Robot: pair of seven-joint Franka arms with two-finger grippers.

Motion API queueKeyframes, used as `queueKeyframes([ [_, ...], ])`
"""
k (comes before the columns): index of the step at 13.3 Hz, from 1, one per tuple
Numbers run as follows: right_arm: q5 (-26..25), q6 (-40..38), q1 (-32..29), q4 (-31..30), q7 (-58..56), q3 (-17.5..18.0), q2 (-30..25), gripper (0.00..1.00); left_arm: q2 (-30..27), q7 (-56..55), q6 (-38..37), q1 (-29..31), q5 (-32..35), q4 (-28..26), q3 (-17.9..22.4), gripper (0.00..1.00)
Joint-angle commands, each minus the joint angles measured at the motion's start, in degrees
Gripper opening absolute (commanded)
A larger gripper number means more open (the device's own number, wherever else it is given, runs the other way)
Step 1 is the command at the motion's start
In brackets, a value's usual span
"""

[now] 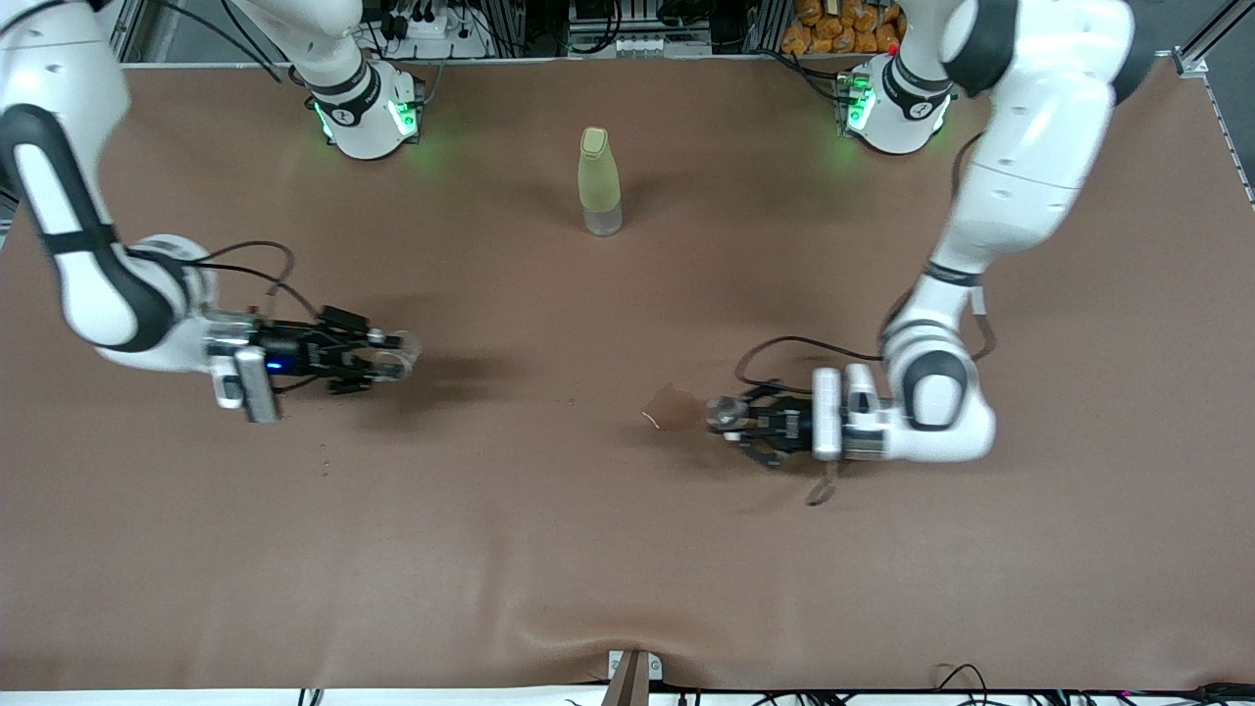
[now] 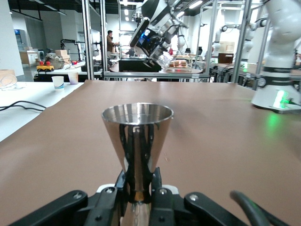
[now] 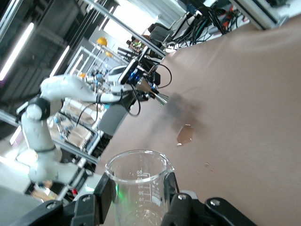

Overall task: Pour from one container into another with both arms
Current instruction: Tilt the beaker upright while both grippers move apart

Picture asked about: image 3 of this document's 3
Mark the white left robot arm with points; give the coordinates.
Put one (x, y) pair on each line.
(37, 136)

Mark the long aluminium frame bar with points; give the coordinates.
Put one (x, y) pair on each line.
(122, 22)

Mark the brown liquid puddle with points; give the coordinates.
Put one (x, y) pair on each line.
(185, 134)

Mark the clear glass measuring beaker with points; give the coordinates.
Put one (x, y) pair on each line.
(138, 179)

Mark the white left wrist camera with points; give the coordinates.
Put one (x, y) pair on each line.
(128, 71)

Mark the metal double jigger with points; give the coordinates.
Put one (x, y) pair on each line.
(144, 87)

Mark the aluminium frame beam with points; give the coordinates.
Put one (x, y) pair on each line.
(258, 16)

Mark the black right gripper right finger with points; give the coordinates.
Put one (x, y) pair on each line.
(188, 212)

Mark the brown table cover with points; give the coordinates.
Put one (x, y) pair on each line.
(247, 117)

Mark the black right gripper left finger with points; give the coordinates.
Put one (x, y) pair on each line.
(84, 212)

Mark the brown cardboard box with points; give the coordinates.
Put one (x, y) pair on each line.
(77, 134)

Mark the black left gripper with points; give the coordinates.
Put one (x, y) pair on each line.
(142, 75)

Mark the orange ball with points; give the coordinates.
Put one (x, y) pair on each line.
(102, 40)
(108, 54)

